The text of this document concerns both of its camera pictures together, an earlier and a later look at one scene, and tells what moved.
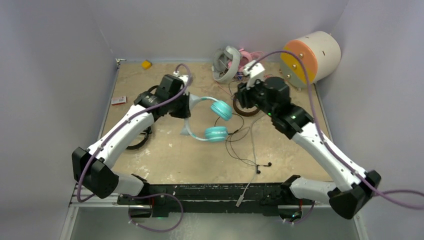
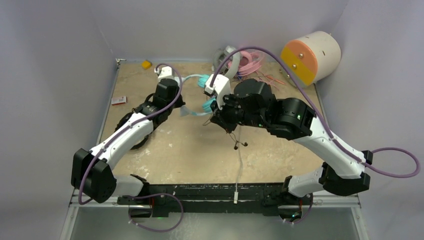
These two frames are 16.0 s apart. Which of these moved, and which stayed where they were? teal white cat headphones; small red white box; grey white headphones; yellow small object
Moved: teal white cat headphones
Stayed: small red white box; yellow small object; grey white headphones
